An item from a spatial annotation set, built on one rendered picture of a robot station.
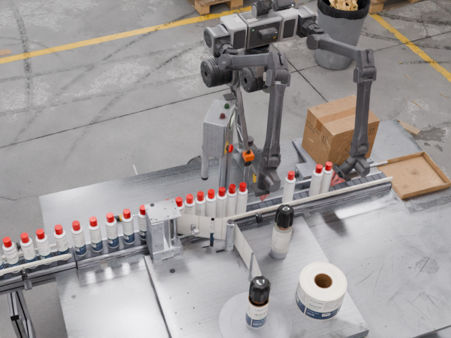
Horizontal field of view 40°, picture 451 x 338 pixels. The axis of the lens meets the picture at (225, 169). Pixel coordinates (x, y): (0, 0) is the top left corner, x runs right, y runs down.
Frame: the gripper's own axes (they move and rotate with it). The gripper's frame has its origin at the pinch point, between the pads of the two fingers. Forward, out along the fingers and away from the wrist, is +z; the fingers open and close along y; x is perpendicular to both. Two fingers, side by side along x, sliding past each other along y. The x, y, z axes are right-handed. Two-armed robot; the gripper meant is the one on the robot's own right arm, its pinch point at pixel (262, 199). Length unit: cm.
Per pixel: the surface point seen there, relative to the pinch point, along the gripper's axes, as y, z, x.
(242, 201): -8.3, 2.1, 3.5
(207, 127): -25, -44, 10
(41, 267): -104, 12, 4
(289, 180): 16.4, -3.1, 4.7
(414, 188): 88, 19, -4
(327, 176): 37.0, 0.1, 3.4
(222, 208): -18.4, 3.9, 3.7
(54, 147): -82, 101, 183
